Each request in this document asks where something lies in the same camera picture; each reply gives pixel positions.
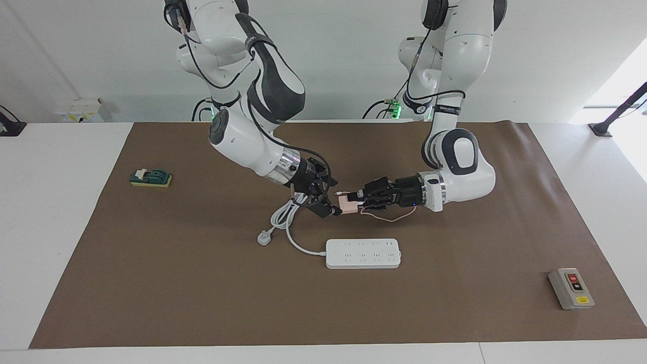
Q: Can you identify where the green knife switch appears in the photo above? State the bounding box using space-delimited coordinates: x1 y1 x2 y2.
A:
129 168 173 189

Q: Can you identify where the pink charger block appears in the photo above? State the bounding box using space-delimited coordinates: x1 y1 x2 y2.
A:
334 191 361 215

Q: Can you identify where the white power strip cord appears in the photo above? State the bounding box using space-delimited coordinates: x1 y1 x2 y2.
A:
257 191 328 256

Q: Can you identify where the black clamp stand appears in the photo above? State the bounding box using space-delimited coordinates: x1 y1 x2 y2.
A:
0 105 27 137
589 82 647 137

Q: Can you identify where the pink charging cable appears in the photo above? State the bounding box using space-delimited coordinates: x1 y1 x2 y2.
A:
360 205 418 223

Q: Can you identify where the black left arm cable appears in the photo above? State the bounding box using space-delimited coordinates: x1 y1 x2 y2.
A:
403 20 467 109

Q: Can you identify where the white power strip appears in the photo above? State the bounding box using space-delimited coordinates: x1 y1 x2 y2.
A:
325 238 402 270

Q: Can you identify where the grey on-off switch box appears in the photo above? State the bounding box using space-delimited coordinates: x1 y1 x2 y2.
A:
548 267 595 311

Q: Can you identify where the brown table mat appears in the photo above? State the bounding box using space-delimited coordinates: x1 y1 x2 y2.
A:
29 120 647 349

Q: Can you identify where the white wall socket box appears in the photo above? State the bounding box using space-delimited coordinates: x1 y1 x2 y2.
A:
55 98 104 123

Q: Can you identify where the black base cable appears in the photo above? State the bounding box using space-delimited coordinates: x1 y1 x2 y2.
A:
362 99 401 121
191 99 213 122

